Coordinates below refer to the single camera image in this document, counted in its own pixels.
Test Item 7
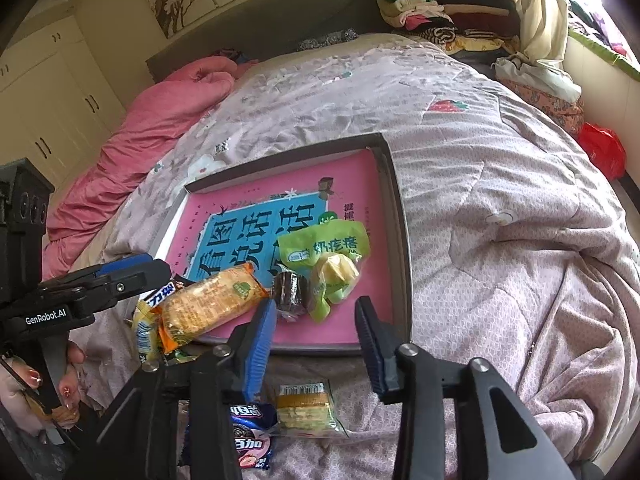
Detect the yellow snack packet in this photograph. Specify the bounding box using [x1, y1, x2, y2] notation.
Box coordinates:
[131, 305, 166, 363]

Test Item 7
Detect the brown floral cloth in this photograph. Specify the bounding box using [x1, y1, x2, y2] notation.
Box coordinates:
[500, 77, 586, 136]

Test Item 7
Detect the dark shallow box tray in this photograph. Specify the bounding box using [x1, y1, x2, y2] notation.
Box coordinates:
[152, 132, 413, 358]

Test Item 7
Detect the clear yellow cake packet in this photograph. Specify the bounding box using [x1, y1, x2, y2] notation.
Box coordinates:
[275, 380, 351, 438]

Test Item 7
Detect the cream curtain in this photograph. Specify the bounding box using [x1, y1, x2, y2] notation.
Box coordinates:
[490, 0, 571, 63]

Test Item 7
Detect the clutter on windowsill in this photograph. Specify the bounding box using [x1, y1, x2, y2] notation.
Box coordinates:
[567, 0, 640, 61]

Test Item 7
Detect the white crumpled cloth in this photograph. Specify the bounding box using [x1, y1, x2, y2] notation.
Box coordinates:
[492, 55, 583, 101]

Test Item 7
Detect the black snack bar packet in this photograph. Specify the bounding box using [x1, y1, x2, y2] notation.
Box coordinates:
[140, 275, 187, 311]

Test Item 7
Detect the dark headboard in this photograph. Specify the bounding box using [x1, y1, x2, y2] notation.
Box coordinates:
[146, 0, 396, 83]

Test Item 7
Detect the orange biscuit packet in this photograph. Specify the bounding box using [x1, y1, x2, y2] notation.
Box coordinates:
[157, 261, 273, 353]

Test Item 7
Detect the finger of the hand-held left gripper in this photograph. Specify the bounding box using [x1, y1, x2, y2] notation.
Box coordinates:
[50, 259, 173, 311]
[40, 254, 153, 291]

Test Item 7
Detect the blue cookie packet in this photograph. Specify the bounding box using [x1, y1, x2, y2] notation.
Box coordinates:
[182, 402, 280, 471]

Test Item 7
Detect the dark patterned pillow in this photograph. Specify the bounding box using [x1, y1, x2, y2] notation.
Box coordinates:
[295, 27, 358, 53]

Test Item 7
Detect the dark green pea packet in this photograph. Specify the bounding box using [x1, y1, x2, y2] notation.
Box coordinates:
[160, 345, 201, 365]

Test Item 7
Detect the small dark cake packet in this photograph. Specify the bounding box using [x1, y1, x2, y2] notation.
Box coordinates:
[270, 267, 313, 318]

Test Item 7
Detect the light green snack packet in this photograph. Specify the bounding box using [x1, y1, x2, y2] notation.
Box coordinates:
[277, 220, 375, 325]

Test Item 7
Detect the cream wardrobe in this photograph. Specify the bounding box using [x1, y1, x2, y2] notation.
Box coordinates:
[0, 15, 126, 191]

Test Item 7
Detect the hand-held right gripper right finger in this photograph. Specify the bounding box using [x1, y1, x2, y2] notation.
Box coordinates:
[354, 296, 576, 480]

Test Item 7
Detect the grey floral blanket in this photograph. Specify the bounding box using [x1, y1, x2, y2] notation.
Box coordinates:
[75, 32, 640, 480]

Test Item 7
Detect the pink book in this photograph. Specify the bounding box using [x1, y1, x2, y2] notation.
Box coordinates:
[165, 149, 401, 346]

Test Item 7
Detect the pink quilt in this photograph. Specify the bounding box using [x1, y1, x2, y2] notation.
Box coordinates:
[42, 55, 261, 281]

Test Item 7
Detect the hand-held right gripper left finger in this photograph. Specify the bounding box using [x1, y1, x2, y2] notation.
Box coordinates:
[65, 299, 278, 480]

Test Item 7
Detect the red plastic bag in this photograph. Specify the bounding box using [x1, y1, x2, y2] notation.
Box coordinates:
[577, 122, 627, 181]

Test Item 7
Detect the pile of folded clothes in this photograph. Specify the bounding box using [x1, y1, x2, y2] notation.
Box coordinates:
[377, 0, 523, 58]

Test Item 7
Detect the person's left hand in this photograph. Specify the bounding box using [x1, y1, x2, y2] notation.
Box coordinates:
[0, 340, 86, 431]

